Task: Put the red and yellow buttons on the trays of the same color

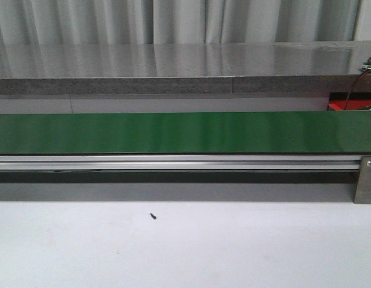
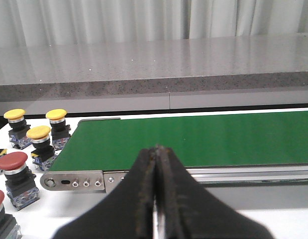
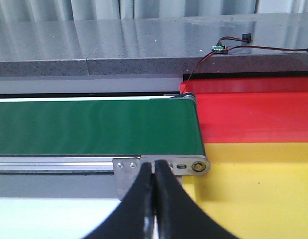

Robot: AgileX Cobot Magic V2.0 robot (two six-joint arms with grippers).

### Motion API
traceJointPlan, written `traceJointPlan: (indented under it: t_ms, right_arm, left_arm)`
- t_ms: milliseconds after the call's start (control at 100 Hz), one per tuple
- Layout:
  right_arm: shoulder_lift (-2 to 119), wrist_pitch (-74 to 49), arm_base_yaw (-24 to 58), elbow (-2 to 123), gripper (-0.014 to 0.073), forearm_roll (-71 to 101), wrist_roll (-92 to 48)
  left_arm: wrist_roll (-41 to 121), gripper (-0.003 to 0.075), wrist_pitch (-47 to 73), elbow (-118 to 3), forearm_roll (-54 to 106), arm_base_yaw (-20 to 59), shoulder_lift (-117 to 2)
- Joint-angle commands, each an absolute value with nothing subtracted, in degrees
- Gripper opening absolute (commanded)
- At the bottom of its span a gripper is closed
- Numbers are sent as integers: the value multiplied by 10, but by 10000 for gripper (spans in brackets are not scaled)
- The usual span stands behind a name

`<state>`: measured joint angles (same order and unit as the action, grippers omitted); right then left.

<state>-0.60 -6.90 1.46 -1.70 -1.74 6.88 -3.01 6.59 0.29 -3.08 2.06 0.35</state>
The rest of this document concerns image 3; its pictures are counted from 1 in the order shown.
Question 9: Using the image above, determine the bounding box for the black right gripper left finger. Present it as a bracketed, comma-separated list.
[85, 163, 154, 239]

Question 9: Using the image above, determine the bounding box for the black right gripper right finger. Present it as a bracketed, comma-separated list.
[155, 160, 236, 239]

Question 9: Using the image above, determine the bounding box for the yellow plastic tray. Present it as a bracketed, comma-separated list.
[183, 142, 308, 239]

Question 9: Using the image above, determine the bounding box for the green conveyor belt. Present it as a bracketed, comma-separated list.
[0, 98, 205, 155]

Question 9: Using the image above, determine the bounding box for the red plastic tray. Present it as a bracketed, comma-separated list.
[180, 76, 308, 143]

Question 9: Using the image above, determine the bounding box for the grey stone counter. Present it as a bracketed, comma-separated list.
[0, 12, 308, 77]

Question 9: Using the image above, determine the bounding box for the small green circuit board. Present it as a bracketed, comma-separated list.
[211, 43, 228, 54]

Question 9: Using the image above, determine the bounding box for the grey curtain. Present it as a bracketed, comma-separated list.
[0, 0, 308, 23]

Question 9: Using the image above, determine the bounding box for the metal conveyor support bracket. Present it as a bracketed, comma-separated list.
[112, 155, 189, 200]

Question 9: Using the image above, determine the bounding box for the aluminium conveyor frame rail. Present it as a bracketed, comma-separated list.
[0, 155, 210, 176]

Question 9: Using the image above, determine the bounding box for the red black wire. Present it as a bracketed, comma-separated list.
[186, 36, 308, 93]

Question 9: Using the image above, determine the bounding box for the small black wall socket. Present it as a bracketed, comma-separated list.
[242, 33, 252, 43]

